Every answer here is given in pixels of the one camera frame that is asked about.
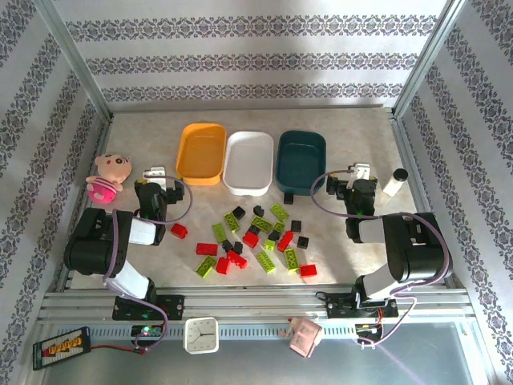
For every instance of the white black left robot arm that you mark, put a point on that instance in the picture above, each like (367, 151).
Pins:
(96, 240)

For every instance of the small lime green lego brick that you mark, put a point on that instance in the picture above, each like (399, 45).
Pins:
(270, 244)
(279, 227)

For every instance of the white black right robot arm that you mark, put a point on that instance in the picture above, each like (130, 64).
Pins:
(417, 248)

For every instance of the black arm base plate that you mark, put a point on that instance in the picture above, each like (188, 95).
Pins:
(172, 306)
(338, 306)

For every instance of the aluminium mounting rail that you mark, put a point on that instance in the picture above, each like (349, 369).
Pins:
(260, 298)

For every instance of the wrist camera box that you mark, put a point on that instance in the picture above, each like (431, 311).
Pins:
(360, 170)
(155, 173)

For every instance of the black lego brick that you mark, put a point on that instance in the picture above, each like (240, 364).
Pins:
(227, 244)
(259, 210)
(239, 211)
(296, 225)
(238, 247)
(253, 229)
(288, 197)
(274, 236)
(303, 241)

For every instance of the long lime green lego brick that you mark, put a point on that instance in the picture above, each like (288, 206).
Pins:
(265, 261)
(261, 223)
(231, 221)
(219, 232)
(279, 212)
(206, 266)
(292, 260)

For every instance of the orange plastic container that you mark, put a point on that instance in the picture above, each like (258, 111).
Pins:
(200, 154)

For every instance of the pink toy box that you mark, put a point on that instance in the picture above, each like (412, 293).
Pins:
(304, 337)

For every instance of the white plastic container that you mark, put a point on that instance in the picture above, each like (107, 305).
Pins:
(248, 164)

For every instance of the teal plastic container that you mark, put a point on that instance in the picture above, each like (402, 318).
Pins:
(300, 164)

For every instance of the white bottle black cap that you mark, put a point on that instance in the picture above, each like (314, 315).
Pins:
(394, 184)

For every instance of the aluminium frame post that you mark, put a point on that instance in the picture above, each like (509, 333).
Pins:
(78, 60)
(426, 60)

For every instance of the small LED circuit board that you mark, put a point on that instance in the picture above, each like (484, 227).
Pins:
(146, 331)

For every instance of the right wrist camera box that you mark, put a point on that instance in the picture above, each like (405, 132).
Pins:
(360, 170)

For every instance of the pink plush toy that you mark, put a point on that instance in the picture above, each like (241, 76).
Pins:
(108, 176)

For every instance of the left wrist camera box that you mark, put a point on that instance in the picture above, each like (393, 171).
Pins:
(155, 173)

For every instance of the white square clock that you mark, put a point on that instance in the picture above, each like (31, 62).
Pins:
(201, 335)

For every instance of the grey metal plate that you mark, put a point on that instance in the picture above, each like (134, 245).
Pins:
(260, 369)

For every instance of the black power distribution board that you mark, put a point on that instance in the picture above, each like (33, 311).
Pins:
(60, 347)

